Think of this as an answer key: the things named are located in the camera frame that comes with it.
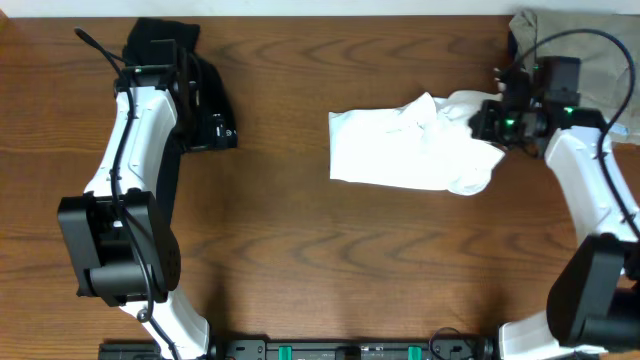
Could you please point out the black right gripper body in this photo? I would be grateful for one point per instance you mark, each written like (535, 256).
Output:
(498, 124)

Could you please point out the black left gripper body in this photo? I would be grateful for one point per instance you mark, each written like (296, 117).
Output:
(220, 140)

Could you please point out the white t-shirt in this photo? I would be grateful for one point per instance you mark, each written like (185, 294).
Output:
(426, 144)

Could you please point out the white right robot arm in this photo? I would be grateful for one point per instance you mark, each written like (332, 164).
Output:
(586, 310)

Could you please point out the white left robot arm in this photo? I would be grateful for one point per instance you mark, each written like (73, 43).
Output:
(118, 233)

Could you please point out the light blue folded cloth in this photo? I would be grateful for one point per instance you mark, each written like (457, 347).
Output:
(620, 134)

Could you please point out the black garment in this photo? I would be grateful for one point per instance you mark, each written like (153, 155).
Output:
(211, 94)

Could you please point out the khaki grey garment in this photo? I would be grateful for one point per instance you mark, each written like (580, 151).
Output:
(604, 74)

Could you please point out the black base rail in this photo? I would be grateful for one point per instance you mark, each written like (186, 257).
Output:
(445, 347)

